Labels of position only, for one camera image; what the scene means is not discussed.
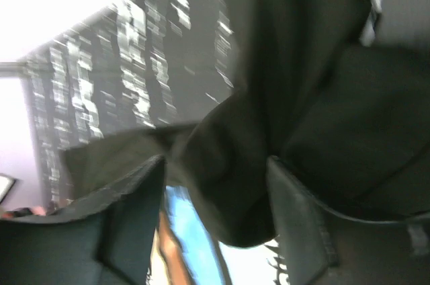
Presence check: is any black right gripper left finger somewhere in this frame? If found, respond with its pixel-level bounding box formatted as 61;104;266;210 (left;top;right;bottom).
1;156;165;285

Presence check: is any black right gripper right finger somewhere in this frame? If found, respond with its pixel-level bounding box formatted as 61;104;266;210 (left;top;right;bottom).
267;157;429;284

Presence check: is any black printed t-shirt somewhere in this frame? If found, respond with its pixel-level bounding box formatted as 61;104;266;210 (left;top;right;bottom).
64;0;429;247

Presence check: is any black marble pattern mat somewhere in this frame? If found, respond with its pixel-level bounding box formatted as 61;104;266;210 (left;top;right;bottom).
23;0;386;205

